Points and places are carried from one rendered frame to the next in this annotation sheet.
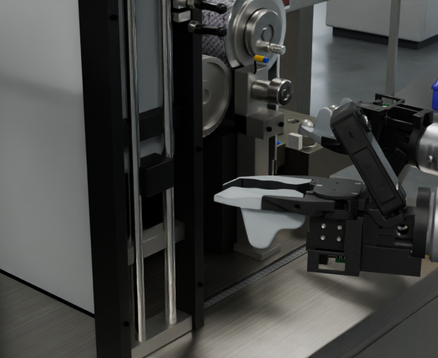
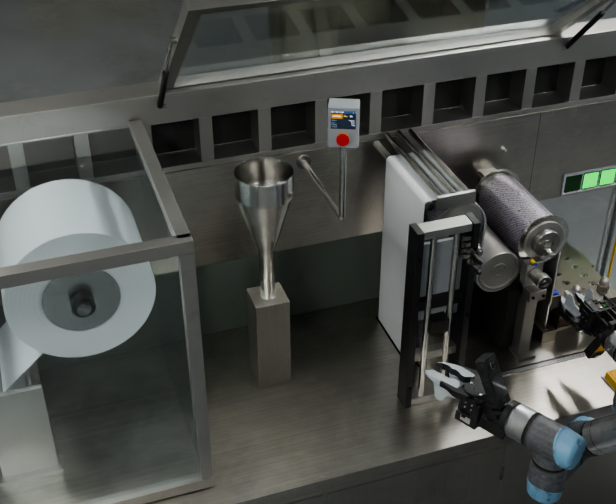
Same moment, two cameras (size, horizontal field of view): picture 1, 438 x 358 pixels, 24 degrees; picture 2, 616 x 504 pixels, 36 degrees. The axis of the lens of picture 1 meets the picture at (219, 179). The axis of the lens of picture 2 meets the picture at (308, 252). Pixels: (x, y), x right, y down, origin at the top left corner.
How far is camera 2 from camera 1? 124 cm
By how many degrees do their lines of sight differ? 29
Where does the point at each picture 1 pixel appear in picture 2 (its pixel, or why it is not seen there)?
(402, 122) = (603, 322)
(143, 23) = (443, 254)
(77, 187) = not seen: hidden behind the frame
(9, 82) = (393, 242)
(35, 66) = (403, 242)
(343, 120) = (480, 363)
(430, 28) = not seen: outside the picture
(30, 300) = (384, 347)
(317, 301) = (530, 401)
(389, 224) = (493, 413)
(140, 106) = (437, 291)
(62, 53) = not seen: hidden behind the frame
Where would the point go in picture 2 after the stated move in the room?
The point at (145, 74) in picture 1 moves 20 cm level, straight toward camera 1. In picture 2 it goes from (442, 277) to (412, 324)
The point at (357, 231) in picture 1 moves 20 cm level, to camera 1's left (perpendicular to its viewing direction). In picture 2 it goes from (476, 411) to (390, 379)
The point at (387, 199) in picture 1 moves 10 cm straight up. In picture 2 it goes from (493, 403) to (498, 366)
